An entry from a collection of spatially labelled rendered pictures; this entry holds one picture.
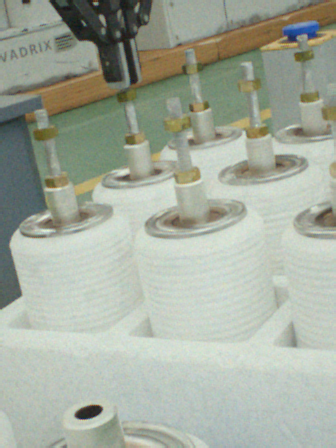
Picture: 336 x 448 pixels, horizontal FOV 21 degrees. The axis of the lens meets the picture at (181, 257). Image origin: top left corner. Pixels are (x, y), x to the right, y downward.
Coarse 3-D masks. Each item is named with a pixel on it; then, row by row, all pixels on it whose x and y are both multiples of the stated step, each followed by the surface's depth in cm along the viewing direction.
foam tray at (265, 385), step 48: (0, 336) 71; (48, 336) 69; (96, 336) 68; (144, 336) 70; (288, 336) 64; (0, 384) 72; (48, 384) 69; (96, 384) 67; (144, 384) 64; (192, 384) 62; (240, 384) 60; (288, 384) 58; (48, 432) 71; (192, 432) 64; (240, 432) 61; (288, 432) 59
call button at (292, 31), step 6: (294, 24) 100; (300, 24) 99; (306, 24) 98; (312, 24) 98; (318, 24) 99; (282, 30) 100; (288, 30) 99; (294, 30) 98; (300, 30) 98; (306, 30) 98; (312, 30) 98; (288, 36) 99; (294, 36) 99; (312, 36) 99
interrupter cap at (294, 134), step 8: (288, 128) 87; (296, 128) 87; (328, 128) 86; (280, 136) 85; (288, 136) 84; (296, 136) 84; (304, 136) 84; (312, 136) 82; (320, 136) 82; (328, 136) 81
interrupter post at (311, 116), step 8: (304, 104) 83; (312, 104) 83; (320, 104) 83; (304, 112) 84; (312, 112) 83; (320, 112) 83; (304, 120) 84; (312, 120) 83; (320, 120) 84; (304, 128) 84; (312, 128) 84; (320, 128) 84
